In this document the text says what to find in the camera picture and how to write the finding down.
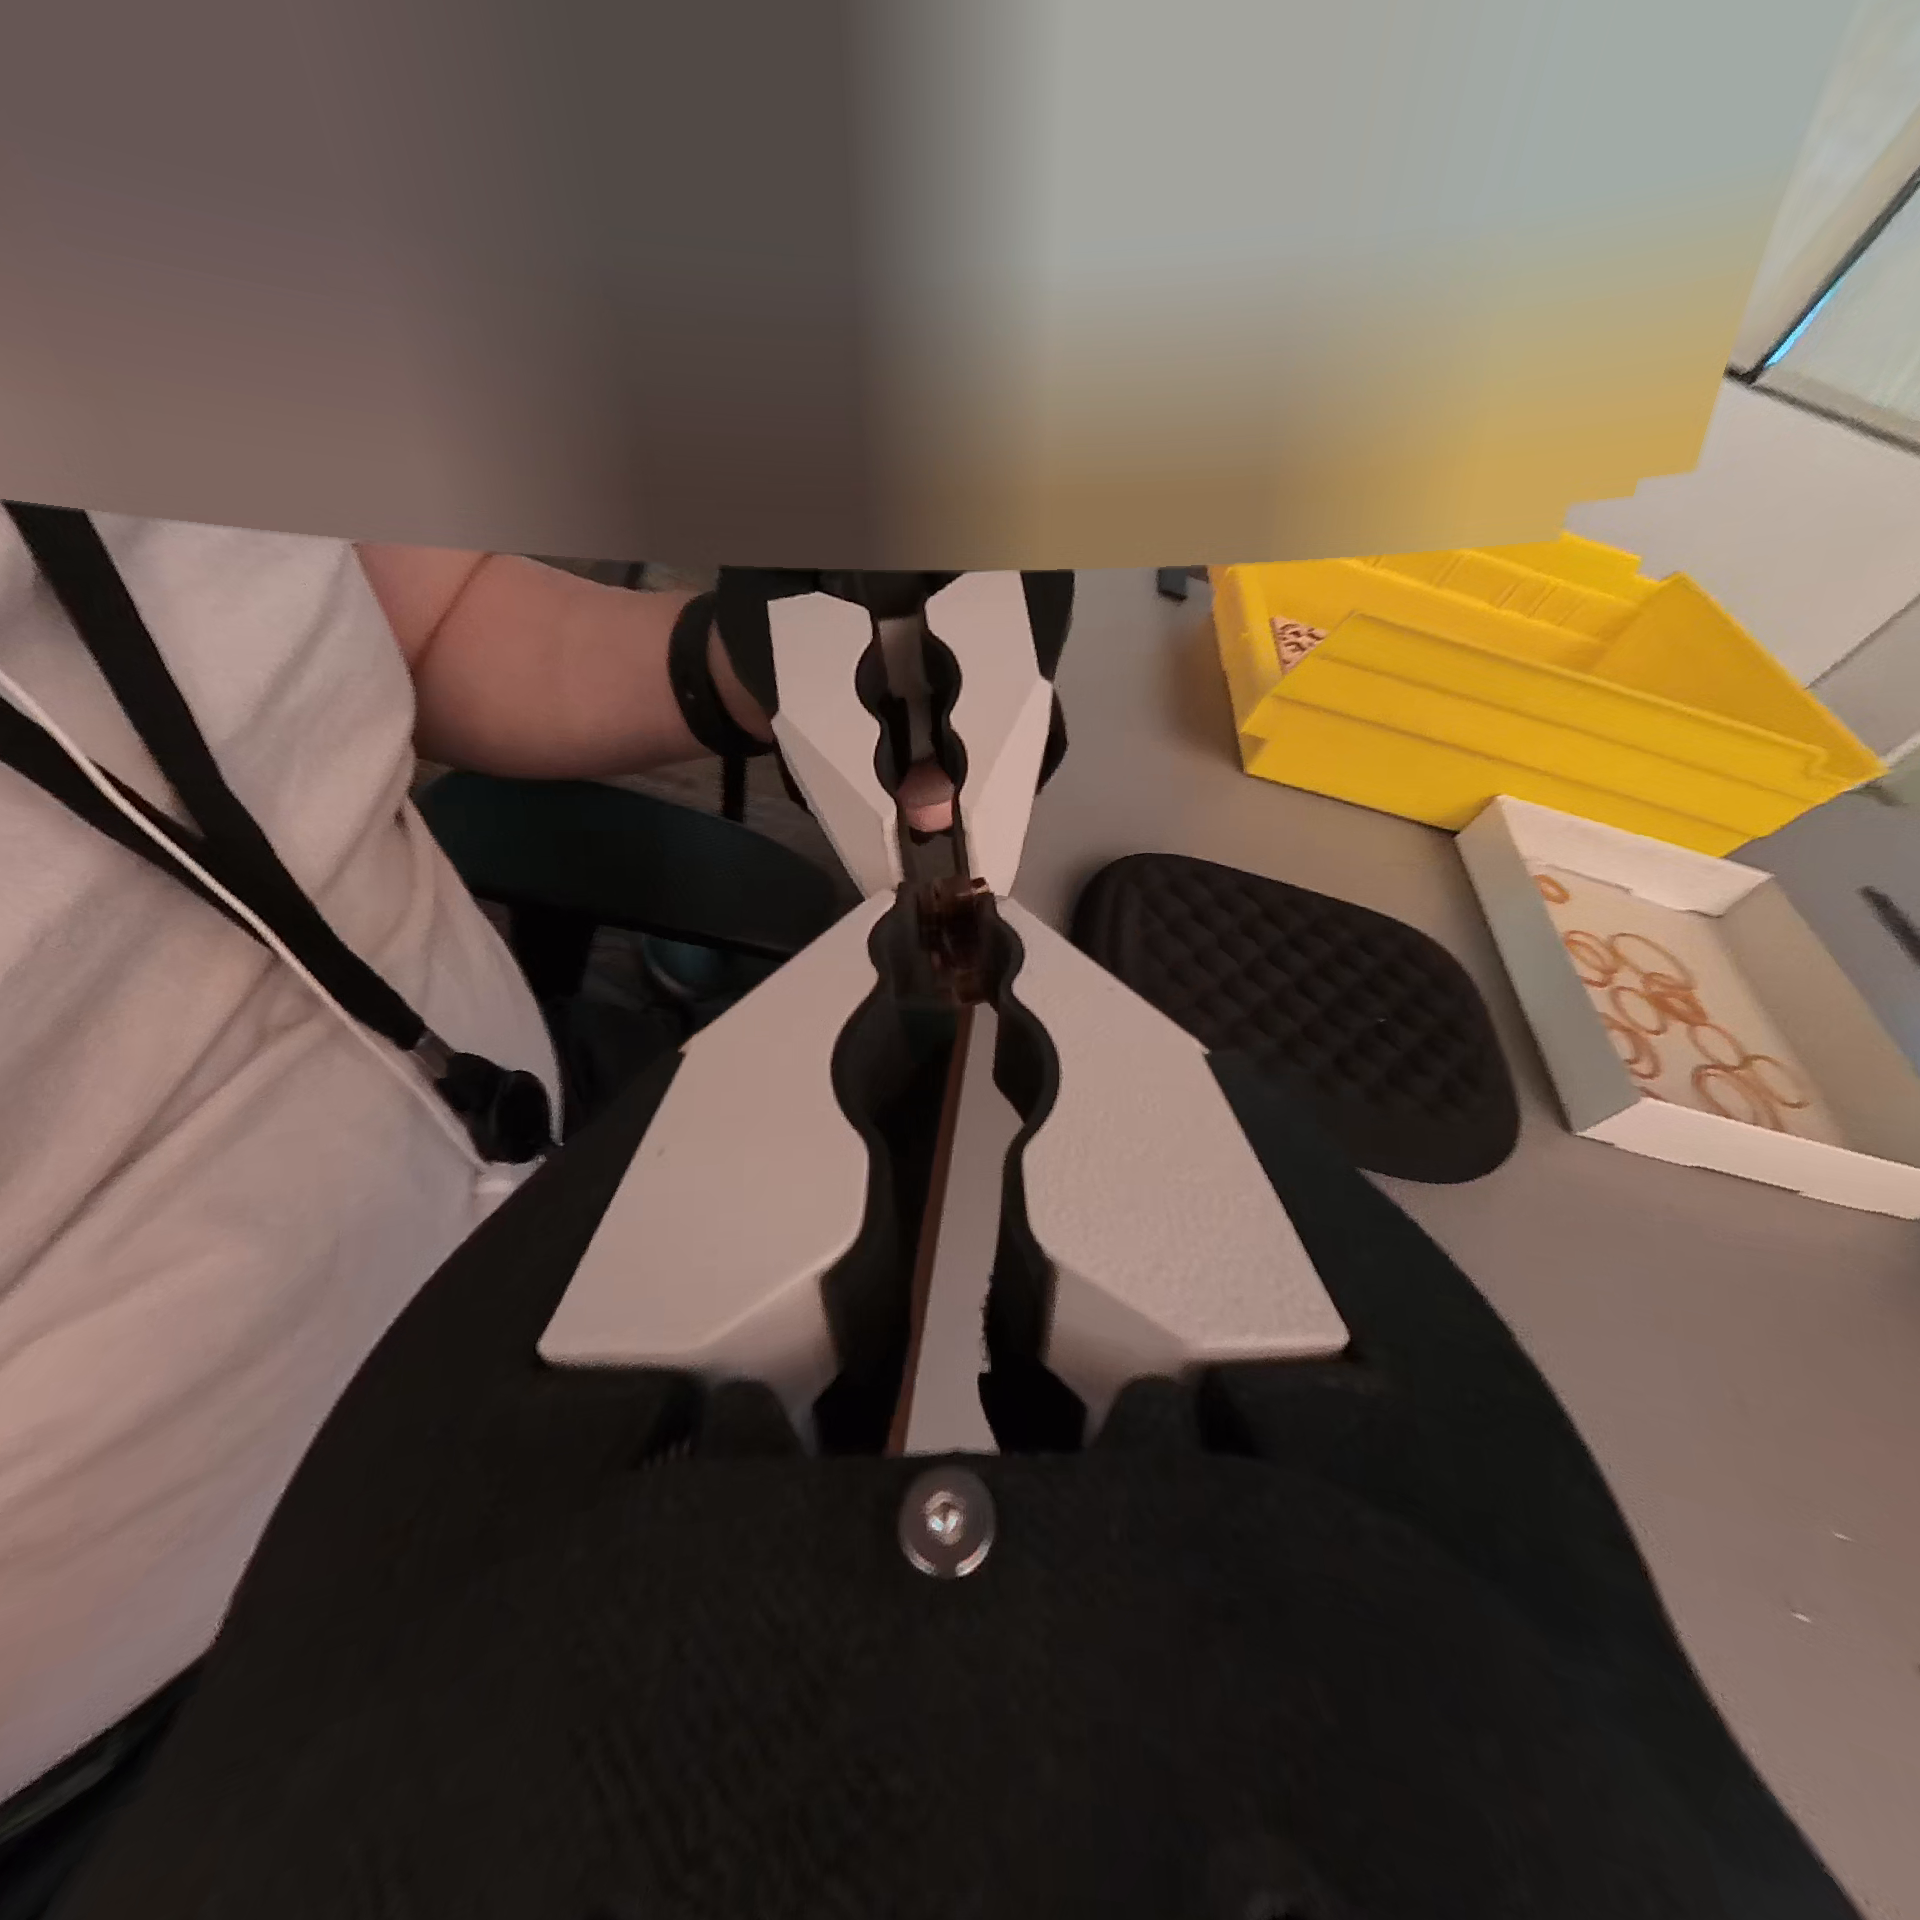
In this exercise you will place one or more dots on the dark office chair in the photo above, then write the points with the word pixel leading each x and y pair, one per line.
pixel 631 863

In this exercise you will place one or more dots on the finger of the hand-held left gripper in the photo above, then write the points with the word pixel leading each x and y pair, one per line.
pixel 811 705
pixel 1005 705

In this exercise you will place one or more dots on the wooden model part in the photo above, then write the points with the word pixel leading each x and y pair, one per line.
pixel 939 1230

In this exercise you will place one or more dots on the white cardboard box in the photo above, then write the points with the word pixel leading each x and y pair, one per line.
pixel 1530 961

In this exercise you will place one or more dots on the black mesh wrist rest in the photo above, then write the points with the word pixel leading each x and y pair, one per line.
pixel 1304 1004

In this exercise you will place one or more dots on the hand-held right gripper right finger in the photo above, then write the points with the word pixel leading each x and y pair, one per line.
pixel 1171 1184

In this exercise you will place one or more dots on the yellow plastic bin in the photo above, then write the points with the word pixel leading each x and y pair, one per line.
pixel 1501 721

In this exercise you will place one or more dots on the pile of wooden rings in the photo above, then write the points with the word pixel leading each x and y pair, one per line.
pixel 1650 998

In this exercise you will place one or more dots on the person's left hand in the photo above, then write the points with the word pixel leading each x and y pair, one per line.
pixel 930 798

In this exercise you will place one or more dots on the person's left forearm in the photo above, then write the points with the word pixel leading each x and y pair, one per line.
pixel 555 660

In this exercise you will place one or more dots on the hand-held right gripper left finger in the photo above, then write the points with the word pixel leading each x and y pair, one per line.
pixel 721 1184

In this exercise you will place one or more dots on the person in white shirt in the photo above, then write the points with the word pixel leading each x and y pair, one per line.
pixel 180 1200

